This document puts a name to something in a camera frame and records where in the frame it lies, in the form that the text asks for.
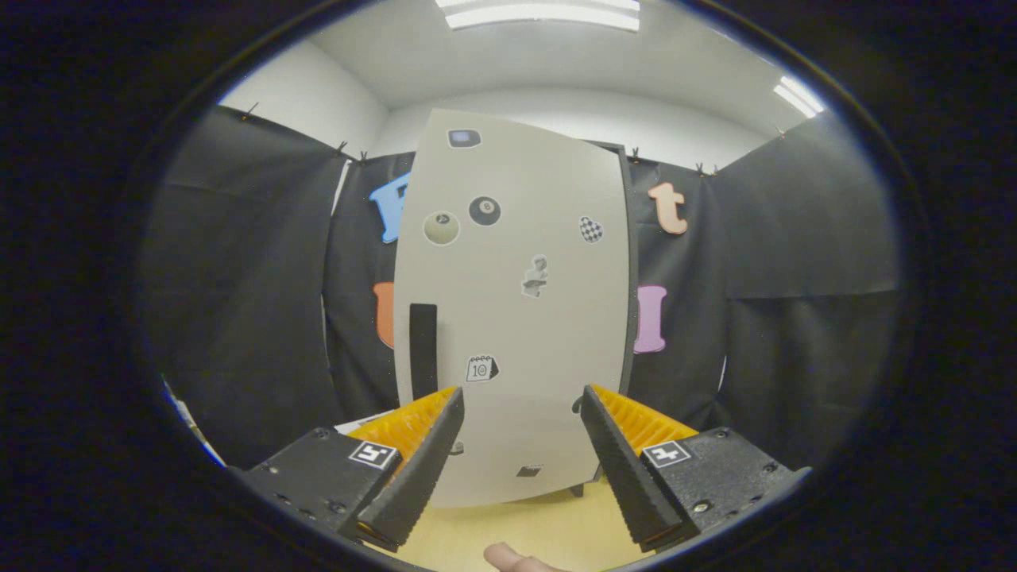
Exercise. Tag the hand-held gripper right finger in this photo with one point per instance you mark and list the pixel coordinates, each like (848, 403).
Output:
(624, 477)

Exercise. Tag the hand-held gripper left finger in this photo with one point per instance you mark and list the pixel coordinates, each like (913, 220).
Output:
(421, 477)

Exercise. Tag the light grey shoe cabinet door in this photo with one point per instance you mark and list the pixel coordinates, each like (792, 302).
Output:
(516, 334)

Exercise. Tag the grey shoe cabinet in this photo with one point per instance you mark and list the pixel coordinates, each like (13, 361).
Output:
(634, 278)

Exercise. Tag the white cover book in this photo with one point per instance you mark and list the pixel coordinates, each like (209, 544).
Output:
(361, 425)

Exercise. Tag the black backdrop cloth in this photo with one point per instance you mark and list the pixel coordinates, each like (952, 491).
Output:
(254, 318)

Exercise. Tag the small ceiling light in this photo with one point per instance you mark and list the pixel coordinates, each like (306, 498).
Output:
(798, 97)

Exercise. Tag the long ceiling light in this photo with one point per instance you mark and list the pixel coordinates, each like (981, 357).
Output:
(540, 14)

